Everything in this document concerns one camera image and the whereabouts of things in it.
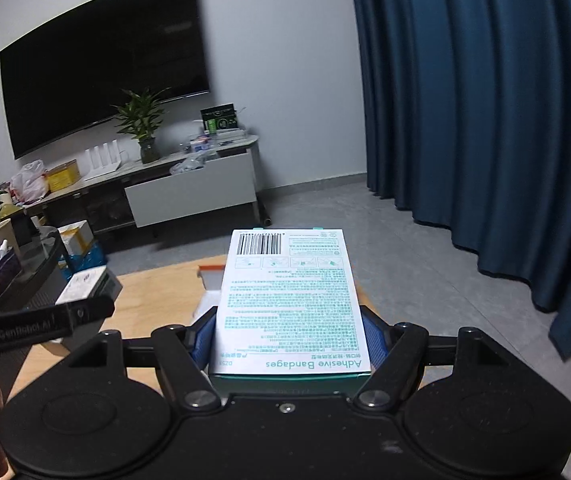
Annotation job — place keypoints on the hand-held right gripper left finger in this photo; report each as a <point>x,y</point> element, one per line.
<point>203,342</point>

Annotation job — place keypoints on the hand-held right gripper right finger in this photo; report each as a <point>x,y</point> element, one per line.
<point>376,335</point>

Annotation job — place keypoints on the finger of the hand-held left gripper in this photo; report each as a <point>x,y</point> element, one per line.
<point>93,310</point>

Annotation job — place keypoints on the teal bandage box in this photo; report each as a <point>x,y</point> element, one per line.
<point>290,310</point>

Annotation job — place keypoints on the blue plastic package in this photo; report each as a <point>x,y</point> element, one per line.
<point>88,260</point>

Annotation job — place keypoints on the black glass table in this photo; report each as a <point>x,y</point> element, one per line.
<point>40,280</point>

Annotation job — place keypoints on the white and yellow carton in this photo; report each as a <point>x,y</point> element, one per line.
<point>76,236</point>

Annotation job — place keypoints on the beige box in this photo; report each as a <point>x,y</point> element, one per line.
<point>1,237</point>

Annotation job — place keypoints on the long low television stand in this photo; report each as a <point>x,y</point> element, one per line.
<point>105,210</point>

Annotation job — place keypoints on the yellow box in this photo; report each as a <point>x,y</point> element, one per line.
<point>63,176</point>

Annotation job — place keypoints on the white plastic bag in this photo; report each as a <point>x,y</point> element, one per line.
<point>28,185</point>

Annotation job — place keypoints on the white router with antennas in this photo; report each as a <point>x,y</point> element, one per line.
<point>101,162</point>

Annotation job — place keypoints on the clear plastic bag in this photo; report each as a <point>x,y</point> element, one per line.
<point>193,164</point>

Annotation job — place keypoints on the small white and blue box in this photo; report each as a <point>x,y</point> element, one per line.
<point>201,146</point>

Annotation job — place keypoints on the potted plant in glass vase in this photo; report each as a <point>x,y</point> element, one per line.
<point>143,120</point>

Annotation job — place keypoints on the green and black box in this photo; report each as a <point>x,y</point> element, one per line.
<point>220,119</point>

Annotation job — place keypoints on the blue curtain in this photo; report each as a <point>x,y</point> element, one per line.
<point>480,135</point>

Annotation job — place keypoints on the black flat television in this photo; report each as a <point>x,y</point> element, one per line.
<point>105,65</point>

